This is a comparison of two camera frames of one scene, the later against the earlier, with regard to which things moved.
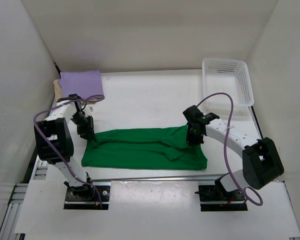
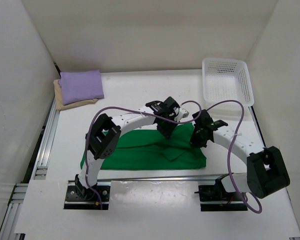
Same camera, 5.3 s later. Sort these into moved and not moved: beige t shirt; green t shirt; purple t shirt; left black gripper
Moved: left black gripper
Not moved: purple t shirt; beige t shirt; green t shirt
